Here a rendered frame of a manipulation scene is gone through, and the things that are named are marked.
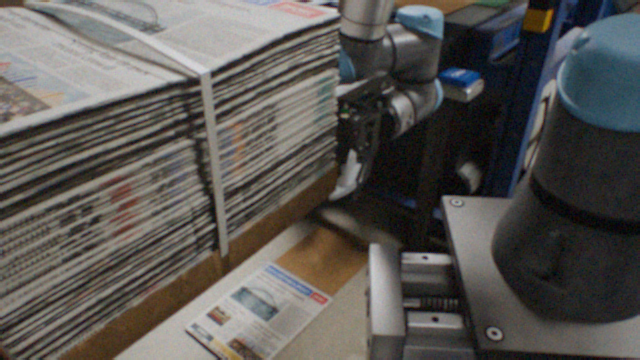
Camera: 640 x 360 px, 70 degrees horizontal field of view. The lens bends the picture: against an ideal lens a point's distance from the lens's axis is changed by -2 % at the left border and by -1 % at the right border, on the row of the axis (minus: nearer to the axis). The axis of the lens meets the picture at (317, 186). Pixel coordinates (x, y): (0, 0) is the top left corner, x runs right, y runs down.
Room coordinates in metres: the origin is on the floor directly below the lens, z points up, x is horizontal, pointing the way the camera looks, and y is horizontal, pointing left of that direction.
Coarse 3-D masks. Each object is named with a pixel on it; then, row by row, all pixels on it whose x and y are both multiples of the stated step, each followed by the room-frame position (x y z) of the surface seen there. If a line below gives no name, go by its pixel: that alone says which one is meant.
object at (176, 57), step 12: (72, 12) 0.45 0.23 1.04; (84, 12) 0.44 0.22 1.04; (108, 24) 0.41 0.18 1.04; (120, 24) 0.41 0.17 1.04; (132, 36) 0.38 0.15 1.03; (144, 36) 0.38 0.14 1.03; (156, 48) 0.37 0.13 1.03; (168, 48) 0.37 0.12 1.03; (180, 60) 0.35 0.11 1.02; (192, 72) 0.34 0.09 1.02
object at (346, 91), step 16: (448, 32) 1.24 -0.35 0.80; (464, 32) 1.24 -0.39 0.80; (448, 48) 1.17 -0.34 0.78; (464, 48) 1.25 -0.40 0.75; (448, 64) 1.18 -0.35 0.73; (464, 64) 1.27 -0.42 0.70; (368, 80) 0.89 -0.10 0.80; (384, 80) 0.93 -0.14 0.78; (336, 96) 0.81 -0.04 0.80; (352, 96) 0.84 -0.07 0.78; (0, 352) 0.32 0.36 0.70
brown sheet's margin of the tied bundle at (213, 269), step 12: (240, 240) 0.36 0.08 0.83; (216, 252) 0.34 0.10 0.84; (228, 252) 0.35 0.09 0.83; (240, 252) 0.36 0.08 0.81; (204, 264) 0.32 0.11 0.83; (216, 264) 0.34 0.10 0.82; (228, 264) 0.35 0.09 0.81; (240, 264) 0.36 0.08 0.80; (204, 276) 0.32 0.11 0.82; (216, 276) 0.34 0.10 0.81; (204, 288) 0.32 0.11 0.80
